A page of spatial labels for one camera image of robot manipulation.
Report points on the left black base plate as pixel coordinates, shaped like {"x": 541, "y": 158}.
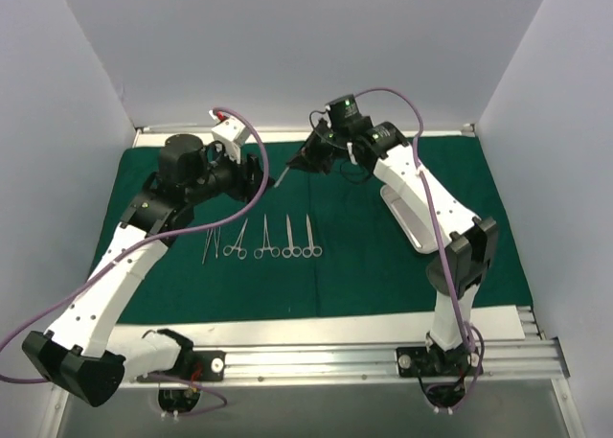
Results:
{"x": 205, "y": 365}

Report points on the steel hemostat forceps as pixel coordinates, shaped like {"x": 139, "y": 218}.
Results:
{"x": 266, "y": 248}
{"x": 237, "y": 248}

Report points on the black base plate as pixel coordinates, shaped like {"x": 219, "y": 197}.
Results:
{"x": 433, "y": 362}
{"x": 205, "y": 365}

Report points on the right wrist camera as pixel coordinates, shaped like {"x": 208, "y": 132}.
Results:
{"x": 345, "y": 117}

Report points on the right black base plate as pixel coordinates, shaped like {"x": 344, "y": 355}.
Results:
{"x": 433, "y": 362}

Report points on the dark green surgical cloth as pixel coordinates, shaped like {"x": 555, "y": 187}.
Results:
{"x": 367, "y": 266}

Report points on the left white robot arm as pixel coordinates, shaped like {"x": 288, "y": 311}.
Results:
{"x": 75, "y": 352}

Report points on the rear aluminium rail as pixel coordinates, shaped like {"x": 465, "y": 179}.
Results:
{"x": 163, "y": 127}

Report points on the steel tweezers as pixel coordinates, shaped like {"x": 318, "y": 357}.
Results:
{"x": 206, "y": 246}
{"x": 216, "y": 236}

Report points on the steel surgical scissors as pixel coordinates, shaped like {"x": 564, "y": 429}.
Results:
{"x": 312, "y": 250}
{"x": 291, "y": 250}

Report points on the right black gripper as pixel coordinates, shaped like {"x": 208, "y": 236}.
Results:
{"x": 309, "y": 153}

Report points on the front aluminium rail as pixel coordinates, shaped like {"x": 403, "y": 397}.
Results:
{"x": 503, "y": 360}

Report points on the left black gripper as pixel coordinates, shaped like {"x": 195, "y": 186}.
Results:
{"x": 252, "y": 177}

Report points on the steel instrument tray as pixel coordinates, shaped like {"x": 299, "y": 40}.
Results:
{"x": 422, "y": 240}

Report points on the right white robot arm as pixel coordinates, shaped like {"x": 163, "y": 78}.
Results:
{"x": 434, "y": 220}

